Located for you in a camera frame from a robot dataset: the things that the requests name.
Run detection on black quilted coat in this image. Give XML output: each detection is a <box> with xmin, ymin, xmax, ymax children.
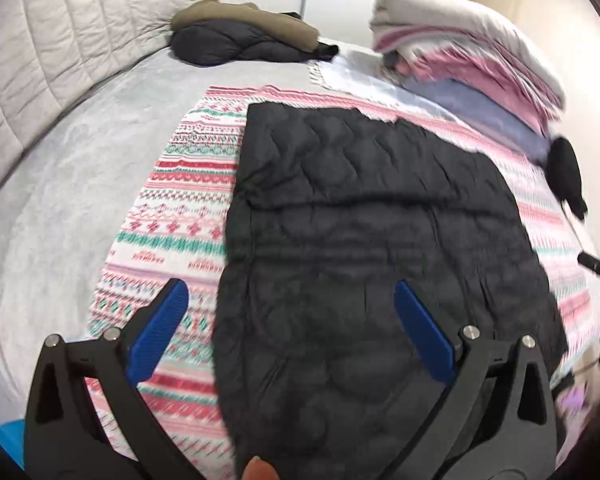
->
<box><xmin>212</xmin><ymin>102</ymin><xmax>567</xmax><ymax>479</ymax></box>

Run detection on grey folded duvet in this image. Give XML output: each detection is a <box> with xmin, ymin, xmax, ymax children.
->
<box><xmin>370</xmin><ymin>0</ymin><xmax>566</xmax><ymax>110</ymax></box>

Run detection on blue folded blanket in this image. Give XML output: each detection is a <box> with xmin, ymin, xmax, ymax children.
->
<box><xmin>402</xmin><ymin>78</ymin><xmax>550</xmax><ymax>166</ymax></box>

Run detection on black plush toy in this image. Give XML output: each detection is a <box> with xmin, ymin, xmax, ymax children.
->
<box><xmin>544</xmin><ymin>136</ymin><xmax>588</xmax><ymax>221</ymax></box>

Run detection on grey quilted headboard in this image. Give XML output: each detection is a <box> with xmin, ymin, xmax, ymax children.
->
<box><xmin>0</xmin><ymin>0</ymin><xmax>198</xmax><ymax>185</ymax></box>

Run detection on grey bed sheet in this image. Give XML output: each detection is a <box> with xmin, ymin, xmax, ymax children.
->
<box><xmin>0</xmin><ymin>44</ymin><xmax>332</xmax><ymax>430</ymax></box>

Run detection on pink folded blanket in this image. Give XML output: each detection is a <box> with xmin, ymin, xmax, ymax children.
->
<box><xmin>373</xmin><ymin>26</ymin><xmax>566</xmax><ymax>134</ymax></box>

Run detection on olive green folded garment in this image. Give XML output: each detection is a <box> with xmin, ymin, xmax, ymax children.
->
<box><xmin>170</xmin><ymin>0</ymin><xmax>320</xmax><ymax>52</ymax></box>

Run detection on black puffer folded jacket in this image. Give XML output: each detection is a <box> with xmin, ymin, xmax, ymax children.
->
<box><xmin>170</xmin><ymin>20</ymin><xmax>339</xmax><ymax>67</ymax></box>

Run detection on patterned pink green blanket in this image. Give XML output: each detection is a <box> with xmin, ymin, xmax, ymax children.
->
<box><xmin>87</xmin><ymin>86</ymin><xmax>600</xmax><ymax>479</ymax></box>

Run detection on light blue fringed blanket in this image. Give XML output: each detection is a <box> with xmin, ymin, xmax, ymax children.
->
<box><xmin>308</xmin><ymin>41</ymin><xmax>463</xmax><ymax>125</ymax></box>

